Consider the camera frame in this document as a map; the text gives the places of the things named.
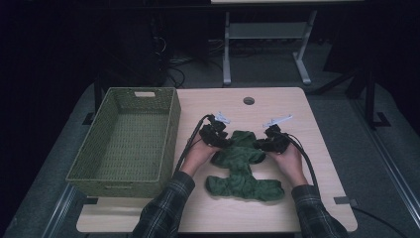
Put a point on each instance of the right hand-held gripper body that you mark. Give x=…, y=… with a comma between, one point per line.
x=275, y=140

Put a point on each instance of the metal floor rail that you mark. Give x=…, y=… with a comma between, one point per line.
x=389, y=162
x=59, y=211

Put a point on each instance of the green woven basket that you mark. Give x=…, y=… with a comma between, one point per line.
x=125, y=145

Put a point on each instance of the green fleece garment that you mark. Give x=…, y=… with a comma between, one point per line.
x=241, y=168

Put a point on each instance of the person's left hand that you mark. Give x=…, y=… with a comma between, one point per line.
x=198, y=158

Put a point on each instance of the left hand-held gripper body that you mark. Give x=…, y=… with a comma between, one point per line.
x=213, y=134

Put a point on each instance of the person's right hand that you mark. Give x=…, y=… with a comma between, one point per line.
x=290, y=165

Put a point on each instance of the black computer tower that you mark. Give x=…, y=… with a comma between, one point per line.
x=132, y=49

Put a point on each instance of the black stand leg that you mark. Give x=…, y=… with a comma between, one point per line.
x=95, y=99
x=371, y=99

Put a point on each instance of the grey metal table frame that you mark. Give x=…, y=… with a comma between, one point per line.
x=265, y=31

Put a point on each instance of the grey tape strip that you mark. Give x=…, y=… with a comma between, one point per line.
x=345, y=200

